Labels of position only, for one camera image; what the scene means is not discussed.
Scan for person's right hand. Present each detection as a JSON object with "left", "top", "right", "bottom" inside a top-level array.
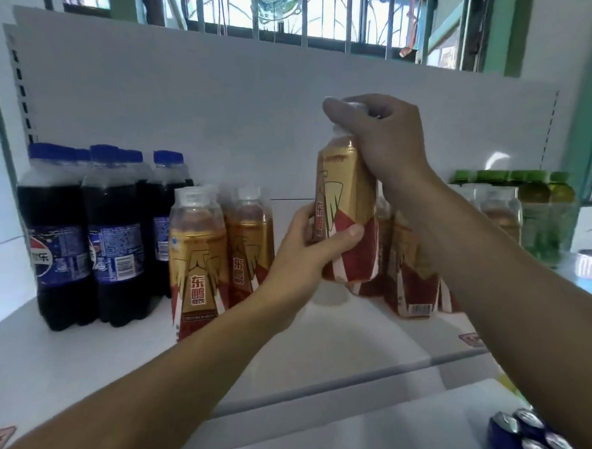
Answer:
[{"left": 321, "top": 89, "right": 445, "bottom": 206}]

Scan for pink hanging cloth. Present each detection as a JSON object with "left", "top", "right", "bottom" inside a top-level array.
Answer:
[{"left": 398, "top": 0, "right": 437, "bottom": 59}]

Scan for row of amber drink bottles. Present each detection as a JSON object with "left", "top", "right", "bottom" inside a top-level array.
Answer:
[{"left": 164, "top": 167, "right": 530, "bottom": 341}]

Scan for person's right forearm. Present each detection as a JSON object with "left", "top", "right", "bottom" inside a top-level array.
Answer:
[{"left": 382, "top": 161, "right": 592, "bottom": 449}]

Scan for gold energy drink bottle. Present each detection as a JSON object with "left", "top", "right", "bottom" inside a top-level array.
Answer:
[{"left": 308, "top": 101, "right": 384, "bottom": 286}]

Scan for group of blue-capped cola bottles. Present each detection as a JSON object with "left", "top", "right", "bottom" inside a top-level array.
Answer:
[{"left": 15, "top": 134, "right": 202, "bottom": 335}]

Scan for person's left hand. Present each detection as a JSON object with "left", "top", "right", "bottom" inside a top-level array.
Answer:
[{"left": 246, "top": 201, "right": 370, "bottom": 335}]

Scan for round glass hanging disc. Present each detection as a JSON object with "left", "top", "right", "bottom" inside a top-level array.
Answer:
[{"left": 254, "top": 0, "right": 305, "bottom": 25}]

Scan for drinks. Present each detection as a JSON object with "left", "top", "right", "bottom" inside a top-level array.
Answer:
[{"left": 484, "top": 403, "right": 578, "bottom": 449}]

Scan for row of green-capped bottles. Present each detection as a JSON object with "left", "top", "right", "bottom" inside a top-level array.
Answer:
[{"left": 448, "top": 164, "right": 582, "bottom": 271}]

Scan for person's left forearm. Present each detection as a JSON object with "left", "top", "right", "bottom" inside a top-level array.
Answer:
[{"left": 0, "top": 297, "right": 289, "bottom": 449}]

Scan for barred window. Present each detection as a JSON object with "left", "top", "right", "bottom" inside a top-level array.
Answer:
[{"left": 46, "top": 0, "right": 512, "bottom": 92}]

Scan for grey shelf label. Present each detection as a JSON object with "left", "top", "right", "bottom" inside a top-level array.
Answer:
[{"left": 457, "top": 332, "right": 487, "bottom": 350}]

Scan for white metal shelf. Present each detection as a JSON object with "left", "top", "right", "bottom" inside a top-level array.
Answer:
[{"left": 0, "top": 0, "right": 592, "bottom": 449}]

